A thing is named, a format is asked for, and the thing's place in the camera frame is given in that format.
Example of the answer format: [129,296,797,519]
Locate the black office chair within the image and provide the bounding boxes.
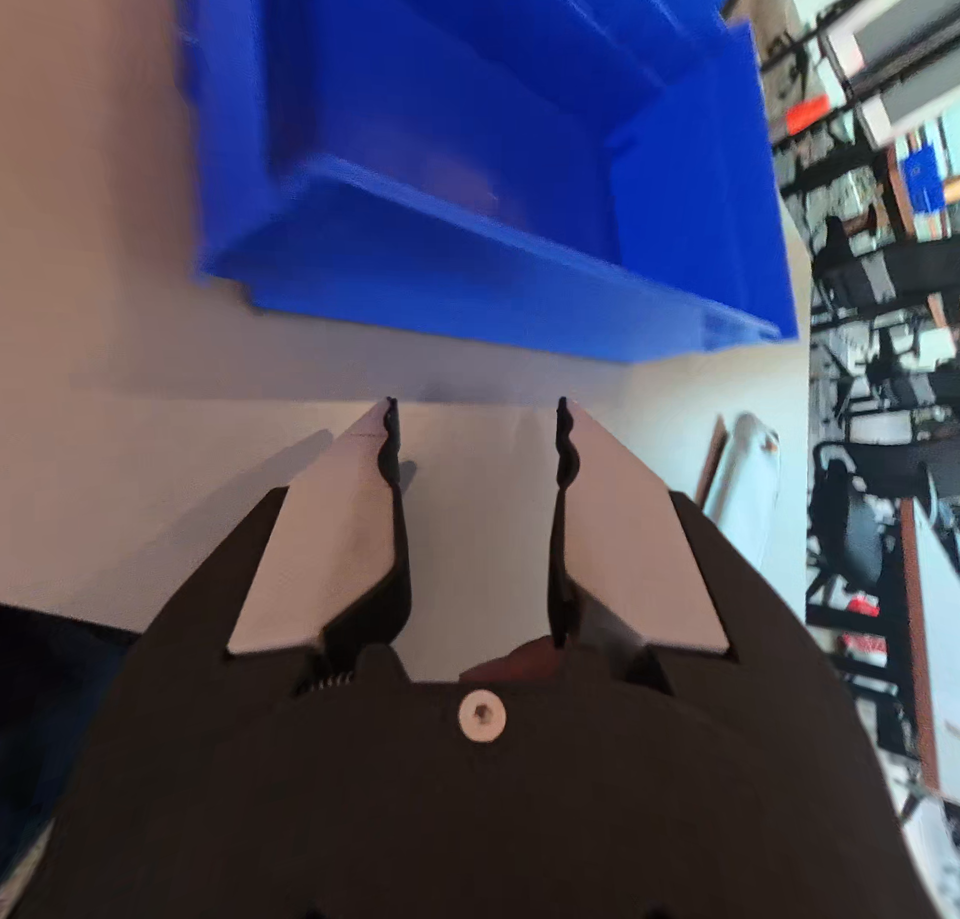
[808,439,940,605]

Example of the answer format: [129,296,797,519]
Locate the white table with wooden edge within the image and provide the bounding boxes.
[898,495,960,796]

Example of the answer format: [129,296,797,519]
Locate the person's right hand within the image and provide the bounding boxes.
[457,634,573,685]

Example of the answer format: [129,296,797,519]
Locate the blue plastic bin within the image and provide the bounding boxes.
[174,0,801,366]

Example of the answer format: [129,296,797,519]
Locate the small blue storage bin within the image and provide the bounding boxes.
[902,142,949,217]

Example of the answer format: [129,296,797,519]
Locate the grey framed panel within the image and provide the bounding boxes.
[819,0,960,149]

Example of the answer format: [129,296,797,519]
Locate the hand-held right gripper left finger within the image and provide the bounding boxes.
[227,396,415,667]

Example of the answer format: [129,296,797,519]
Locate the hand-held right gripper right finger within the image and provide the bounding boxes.
[546,396,732,654]

